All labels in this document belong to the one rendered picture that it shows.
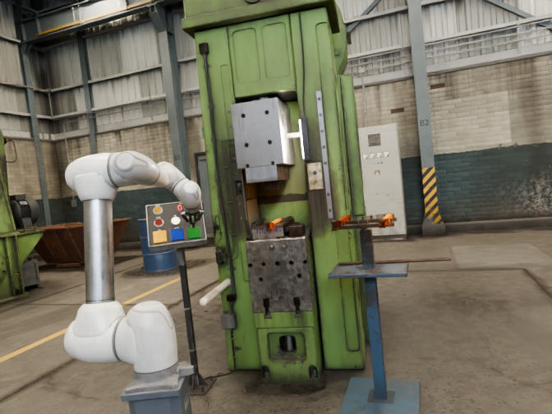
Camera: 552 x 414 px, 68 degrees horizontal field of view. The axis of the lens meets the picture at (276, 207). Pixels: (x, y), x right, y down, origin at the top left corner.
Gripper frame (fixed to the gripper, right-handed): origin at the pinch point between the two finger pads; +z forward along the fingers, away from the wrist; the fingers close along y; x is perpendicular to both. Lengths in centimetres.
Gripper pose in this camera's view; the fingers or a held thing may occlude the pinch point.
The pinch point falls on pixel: (193, 223)
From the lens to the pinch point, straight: 241.2
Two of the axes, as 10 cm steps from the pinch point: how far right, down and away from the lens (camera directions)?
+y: 9.7, -1.1, 2.1
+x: -2.0, -8.8, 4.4
